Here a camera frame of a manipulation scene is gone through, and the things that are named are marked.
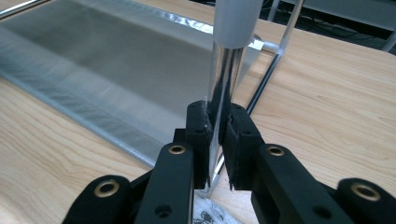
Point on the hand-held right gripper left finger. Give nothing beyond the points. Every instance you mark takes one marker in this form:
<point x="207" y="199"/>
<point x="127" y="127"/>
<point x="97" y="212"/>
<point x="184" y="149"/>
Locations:
<point x="174" y="174"/>

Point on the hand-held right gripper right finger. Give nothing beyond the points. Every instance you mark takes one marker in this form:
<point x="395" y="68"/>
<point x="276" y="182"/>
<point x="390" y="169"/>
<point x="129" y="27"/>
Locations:
<point x="274" y="180"/>

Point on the white black-striped cloth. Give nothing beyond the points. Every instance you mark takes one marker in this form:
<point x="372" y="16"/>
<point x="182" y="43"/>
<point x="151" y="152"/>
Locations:
<point x="211" y="214"/>

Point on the metal rack with grey shelves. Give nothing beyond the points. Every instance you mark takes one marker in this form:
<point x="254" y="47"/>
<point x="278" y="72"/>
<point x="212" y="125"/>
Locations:
<point x="109" y="62"/>

